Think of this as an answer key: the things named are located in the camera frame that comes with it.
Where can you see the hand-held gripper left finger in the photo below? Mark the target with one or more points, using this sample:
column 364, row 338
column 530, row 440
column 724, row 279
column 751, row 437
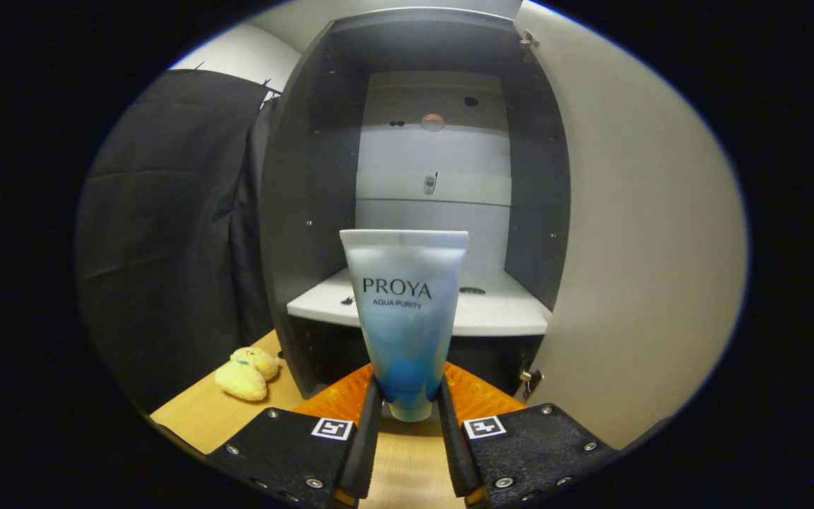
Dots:
column 368, row 452

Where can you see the black backdrop cloth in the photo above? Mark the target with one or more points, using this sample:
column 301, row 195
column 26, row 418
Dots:
column 167, row 212

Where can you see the yellow plush toy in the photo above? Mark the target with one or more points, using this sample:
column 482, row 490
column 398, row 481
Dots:
column 241, row 378

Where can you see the white cabinet shelf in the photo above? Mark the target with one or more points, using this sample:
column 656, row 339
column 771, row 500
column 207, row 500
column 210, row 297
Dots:
column 506, row 311

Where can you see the grey cabinet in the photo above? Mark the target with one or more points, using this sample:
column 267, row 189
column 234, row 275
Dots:
column 308, row 177

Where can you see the white blue cosmetic tube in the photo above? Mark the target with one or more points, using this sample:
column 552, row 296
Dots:
column 403, row 332

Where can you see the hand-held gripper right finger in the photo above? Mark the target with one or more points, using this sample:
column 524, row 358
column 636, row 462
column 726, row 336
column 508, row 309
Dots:
column 453, row 452

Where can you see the metal door hinge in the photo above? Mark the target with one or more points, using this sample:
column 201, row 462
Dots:
column 531, row 382
column 528, row 39

